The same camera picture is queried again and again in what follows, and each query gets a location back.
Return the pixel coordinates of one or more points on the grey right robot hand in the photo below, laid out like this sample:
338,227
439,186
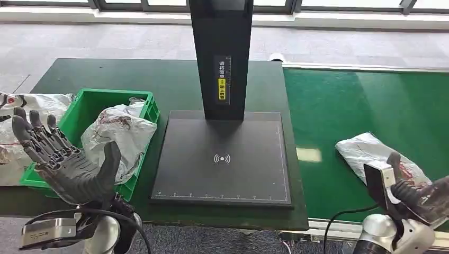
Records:
417,200

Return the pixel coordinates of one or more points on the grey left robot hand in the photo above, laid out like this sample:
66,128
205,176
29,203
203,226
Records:
73,175

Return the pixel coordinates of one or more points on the white plastic parcel red print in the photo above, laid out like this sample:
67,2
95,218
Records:
364,150

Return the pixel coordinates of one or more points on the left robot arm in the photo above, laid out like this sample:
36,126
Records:
105,231

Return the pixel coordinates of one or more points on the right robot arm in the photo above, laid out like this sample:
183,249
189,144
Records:
393,235

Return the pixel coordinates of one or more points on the white parcel with black print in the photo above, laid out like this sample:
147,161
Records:
14,157

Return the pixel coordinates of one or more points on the crumpled white plastic parcel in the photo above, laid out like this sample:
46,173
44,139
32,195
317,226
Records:
122,136

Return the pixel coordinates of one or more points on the green plastic crate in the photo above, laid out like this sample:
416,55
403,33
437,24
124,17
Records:
91,105

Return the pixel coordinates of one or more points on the green conveyor belt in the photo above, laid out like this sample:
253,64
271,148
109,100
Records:
368,105

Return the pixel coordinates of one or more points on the black scanner stand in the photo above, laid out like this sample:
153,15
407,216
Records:
224,157

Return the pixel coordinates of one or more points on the white window sill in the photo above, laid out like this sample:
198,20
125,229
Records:
70,15

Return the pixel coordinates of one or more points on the black and yellow label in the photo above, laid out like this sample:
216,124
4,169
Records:
222,80

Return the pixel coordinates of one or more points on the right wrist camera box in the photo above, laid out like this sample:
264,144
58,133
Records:
377,184

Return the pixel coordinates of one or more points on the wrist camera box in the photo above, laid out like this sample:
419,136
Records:
377,184
49,231

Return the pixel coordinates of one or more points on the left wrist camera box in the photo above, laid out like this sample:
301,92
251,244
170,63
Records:
49,231

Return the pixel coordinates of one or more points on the dark window frame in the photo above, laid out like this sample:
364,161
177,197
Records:
144,4

